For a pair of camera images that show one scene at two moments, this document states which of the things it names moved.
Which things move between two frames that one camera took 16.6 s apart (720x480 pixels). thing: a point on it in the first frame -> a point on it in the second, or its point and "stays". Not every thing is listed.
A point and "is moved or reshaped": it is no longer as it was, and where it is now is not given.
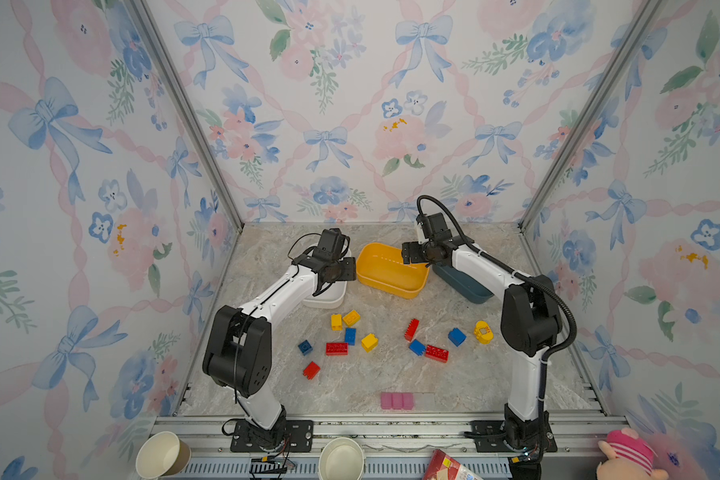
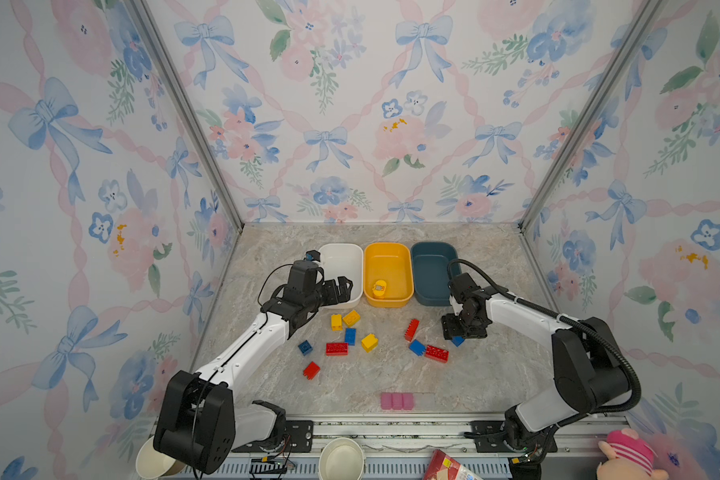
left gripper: (350, 269) -> (332, 296)
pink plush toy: (629, 457) stays
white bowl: (341, 459) stays
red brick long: (411, 330) stays
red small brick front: (311, 370) stays
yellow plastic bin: (382, 266) is moved or reshaped
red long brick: (334, 349) stays
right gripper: (410, 249) -> (449, 328)
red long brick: (436, 353) stays
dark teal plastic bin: (462, 283) is moved or reshaped
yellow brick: (336, 322) stays
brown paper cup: (162, 454) stays
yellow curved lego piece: (483, 332) is moved or reshaped
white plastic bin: (331, 298) is moved or reshaped
